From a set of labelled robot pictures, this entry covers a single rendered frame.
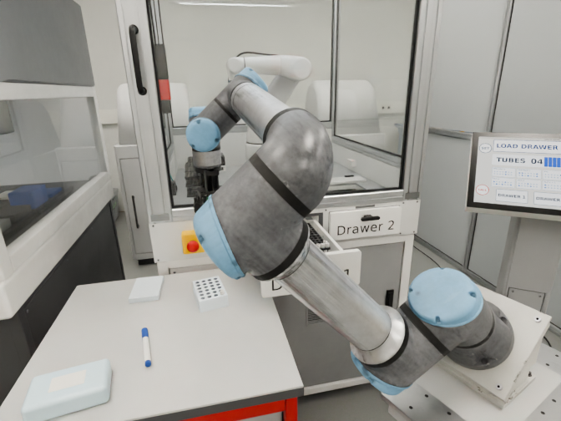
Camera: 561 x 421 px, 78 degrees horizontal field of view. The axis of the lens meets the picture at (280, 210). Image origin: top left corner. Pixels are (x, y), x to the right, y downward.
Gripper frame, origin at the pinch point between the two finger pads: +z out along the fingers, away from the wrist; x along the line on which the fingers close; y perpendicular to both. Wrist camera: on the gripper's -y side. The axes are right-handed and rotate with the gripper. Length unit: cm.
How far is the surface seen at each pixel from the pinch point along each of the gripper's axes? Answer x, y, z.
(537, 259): 114, 25, 22
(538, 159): 111, 19, -14
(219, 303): -1.2, 8.2, 19.6
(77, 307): -40.4, -9.5, 21.2
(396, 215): 72, -4, 8
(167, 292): -14.8, -6.9, 21.2
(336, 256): 29.9, 20.6, 5.0
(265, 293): 10.0, 17.2, 13.9
